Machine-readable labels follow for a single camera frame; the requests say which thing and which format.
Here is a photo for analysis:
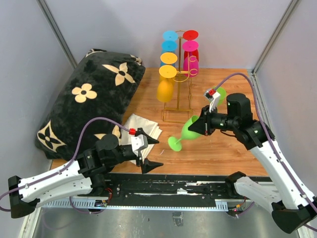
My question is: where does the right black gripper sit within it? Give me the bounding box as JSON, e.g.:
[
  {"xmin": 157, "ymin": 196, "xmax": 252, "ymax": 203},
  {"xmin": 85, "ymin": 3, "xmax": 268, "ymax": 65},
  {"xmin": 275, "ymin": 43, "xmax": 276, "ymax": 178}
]
[{"xmin": 188, "ymin": 104, "xmax": 238, "ymax": 136}]

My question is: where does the green wine glass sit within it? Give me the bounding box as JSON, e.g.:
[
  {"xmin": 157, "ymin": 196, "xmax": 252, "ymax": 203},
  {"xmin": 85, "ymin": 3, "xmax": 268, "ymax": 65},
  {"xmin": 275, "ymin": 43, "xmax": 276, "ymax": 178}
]
[
  {"xmin": 212, "ymin": 87, "xmax": 226, "ymax": 106},
  {"xmin": 168, "ymin": 116, "xmax": 201, "ymax": 152}
]

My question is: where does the magenta wine glass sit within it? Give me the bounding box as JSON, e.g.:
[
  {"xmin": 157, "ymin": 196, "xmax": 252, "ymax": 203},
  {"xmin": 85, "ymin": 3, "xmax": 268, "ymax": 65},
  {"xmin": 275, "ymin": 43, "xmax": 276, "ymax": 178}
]
[{"xmin": 182, "ymin": 40, "xmax": 199, "ymax": 77}]

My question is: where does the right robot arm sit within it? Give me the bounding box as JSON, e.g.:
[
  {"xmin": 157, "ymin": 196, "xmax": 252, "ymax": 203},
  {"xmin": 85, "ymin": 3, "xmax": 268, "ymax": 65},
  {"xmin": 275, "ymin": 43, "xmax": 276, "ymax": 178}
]
[{"xmin": 188, "ymin": 89, "xmax": 317, "ymax": 234}]

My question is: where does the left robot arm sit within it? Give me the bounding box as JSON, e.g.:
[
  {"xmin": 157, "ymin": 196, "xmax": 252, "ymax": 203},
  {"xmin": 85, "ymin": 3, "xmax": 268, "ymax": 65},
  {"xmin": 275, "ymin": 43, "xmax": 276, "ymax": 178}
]
[{"xmin": 8, "ymin": 128, "xmax": 162, "ymax": 219}]

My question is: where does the front yellow wine glass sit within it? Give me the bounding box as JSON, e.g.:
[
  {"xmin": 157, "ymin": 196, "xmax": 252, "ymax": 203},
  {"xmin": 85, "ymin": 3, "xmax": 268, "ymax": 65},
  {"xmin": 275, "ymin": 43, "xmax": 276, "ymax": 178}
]
[{"xmin": 157, "ymin": 65, "xmax": 177, "ymax": 103}]

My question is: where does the yellow wine glass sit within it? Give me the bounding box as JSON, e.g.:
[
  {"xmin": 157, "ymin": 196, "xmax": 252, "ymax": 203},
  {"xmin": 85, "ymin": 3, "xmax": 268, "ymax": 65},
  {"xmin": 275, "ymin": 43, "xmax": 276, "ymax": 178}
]
[
  {"xmin": 157, "ymin": 65, "xmax": 177, "ymax": 103},
  {"xmin": 159, "ymin": 52, "xmax": 177, "ymax": 78}
]

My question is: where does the rear yellow wine glass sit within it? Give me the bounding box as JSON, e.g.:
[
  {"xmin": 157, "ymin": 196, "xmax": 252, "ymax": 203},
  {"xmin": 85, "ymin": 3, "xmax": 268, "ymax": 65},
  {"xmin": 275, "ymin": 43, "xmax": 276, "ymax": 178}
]
[{"xmin": 159, "ymin": 52, "xmax": 177, "ymax": 78}]

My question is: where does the front blue wine glass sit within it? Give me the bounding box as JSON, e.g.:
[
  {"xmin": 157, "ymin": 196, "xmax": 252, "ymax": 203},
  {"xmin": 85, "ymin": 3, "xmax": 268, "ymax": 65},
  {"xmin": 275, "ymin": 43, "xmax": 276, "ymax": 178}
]
[{"xmin": 160, "ymin": 41, "xmax": 178, "ymax": 66}]

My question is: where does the blue wine glass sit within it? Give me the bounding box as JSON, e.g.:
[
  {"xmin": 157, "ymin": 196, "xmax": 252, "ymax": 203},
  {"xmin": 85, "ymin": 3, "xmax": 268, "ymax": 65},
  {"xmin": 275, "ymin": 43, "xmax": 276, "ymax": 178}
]
[
  {"xmin": 162, "ymin": 30, "xmax": 178, "ymax": 42},
  {"xmin": 160, "ymin": 41, "xmax": 178, "ymax": 66}
]

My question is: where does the red wine glass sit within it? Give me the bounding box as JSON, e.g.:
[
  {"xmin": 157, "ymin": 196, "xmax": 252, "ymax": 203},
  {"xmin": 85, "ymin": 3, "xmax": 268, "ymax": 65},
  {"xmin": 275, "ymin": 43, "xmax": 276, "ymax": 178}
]
[{"xmin": 182, "ymin": 30, "xmax": 199, "ymax": 60}]

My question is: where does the rear blue wine glass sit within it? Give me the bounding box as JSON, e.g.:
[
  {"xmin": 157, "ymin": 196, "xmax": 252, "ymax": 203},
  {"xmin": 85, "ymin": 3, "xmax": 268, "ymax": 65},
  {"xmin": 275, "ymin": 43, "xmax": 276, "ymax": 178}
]
[{"xmin": 162, "ymin": 30, "xmax": 178, "ymax": 42}]

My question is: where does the folded white cloth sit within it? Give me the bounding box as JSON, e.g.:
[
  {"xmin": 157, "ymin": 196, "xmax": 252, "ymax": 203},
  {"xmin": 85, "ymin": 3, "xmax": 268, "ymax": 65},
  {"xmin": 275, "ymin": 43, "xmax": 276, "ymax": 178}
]
[{"xmin": 119, "ymin": 113, "xmax": 163, "ymax": 166}]

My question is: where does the black floral plush pillow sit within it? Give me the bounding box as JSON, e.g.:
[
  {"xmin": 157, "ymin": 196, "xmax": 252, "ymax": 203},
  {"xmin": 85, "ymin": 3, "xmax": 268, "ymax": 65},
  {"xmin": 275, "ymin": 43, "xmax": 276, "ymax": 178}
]
[{"xmin": 35, "ymin": 49, "xmax": 146, "ymax": 161}]

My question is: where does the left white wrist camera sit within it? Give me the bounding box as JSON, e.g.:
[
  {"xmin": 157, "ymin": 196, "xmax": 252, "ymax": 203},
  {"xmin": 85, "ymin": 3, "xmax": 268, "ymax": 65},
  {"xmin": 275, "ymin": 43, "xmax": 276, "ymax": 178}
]
[{"xmin": 129, "ymin": 128, "xmax": 148, "ymax": 160}]

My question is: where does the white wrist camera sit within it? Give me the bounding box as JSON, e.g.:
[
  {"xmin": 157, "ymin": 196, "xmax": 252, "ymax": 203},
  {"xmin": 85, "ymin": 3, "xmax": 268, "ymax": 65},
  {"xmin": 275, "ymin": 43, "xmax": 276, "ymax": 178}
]
[
  {"xmin": 129, "ymin": 128, "xmax": 148, "ymax": 160},
  {"xmin": 204, "ymin": 88, "xmax": 220, "ymax": 113}
]

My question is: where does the gold wire glass rack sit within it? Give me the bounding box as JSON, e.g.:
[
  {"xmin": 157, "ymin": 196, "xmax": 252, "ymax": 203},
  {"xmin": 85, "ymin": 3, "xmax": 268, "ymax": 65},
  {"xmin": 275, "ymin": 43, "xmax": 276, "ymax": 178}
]
[{"xmin": 162, "ymin": 30, "xmax": 193, "ymax": 123}]

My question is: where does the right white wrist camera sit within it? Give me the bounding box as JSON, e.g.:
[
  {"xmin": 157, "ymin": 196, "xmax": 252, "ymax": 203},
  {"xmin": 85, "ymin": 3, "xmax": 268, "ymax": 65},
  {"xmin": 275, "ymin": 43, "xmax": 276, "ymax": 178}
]
[{"xmin": 204, "ymin": 88, "xmax": 220, "ymax": 113}]

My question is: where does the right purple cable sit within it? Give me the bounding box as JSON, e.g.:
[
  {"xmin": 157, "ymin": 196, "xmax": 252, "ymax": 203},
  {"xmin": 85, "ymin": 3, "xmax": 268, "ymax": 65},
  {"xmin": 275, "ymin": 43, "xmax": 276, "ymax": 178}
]
[{"xmin": 214, "ymin": 72, "xmax": 317, "ymax": 231}]

